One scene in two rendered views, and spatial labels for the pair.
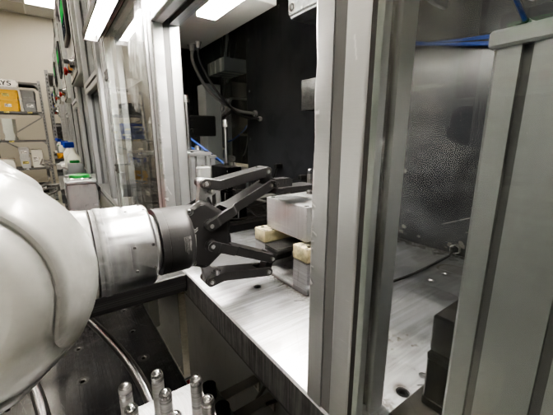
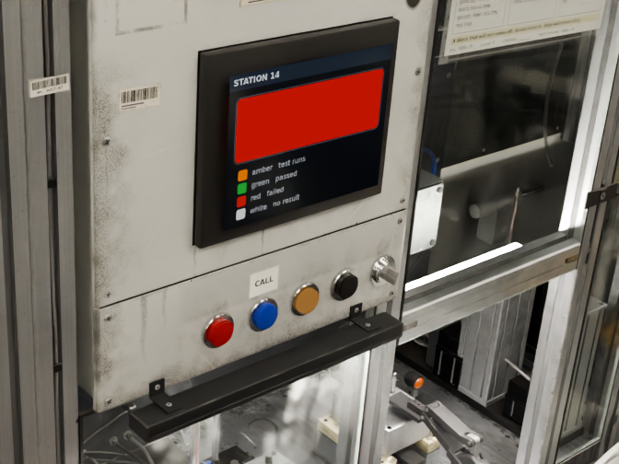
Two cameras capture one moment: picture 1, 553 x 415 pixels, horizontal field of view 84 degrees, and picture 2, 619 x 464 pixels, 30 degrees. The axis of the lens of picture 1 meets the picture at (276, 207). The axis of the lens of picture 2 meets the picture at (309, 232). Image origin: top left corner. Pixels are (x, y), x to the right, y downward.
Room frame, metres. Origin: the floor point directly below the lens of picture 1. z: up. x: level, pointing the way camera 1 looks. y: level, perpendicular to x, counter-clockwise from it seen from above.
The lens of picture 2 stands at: (0.80, 1.41, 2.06)
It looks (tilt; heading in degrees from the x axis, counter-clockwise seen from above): 26 degrees down; 263
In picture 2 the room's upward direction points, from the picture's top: 5 degrees clockwise
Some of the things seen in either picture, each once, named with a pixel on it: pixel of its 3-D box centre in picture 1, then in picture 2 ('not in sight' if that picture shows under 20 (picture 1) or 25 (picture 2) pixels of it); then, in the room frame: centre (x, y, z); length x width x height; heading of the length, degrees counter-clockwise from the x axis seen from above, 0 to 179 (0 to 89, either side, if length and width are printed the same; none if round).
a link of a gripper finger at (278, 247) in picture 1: (289, 244); (402, 453); (0.44, -0.02, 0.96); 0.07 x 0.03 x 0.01; 125
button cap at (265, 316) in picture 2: not in sight; (262, 314); (0.70, 0.34, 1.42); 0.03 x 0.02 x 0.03; 35
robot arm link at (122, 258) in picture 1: (125, 248); not in sight; (0.31, 0.16, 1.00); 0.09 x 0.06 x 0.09; 35
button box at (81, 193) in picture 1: (87, 202); not in sight; (0.70, 0.43, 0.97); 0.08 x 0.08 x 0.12; 35
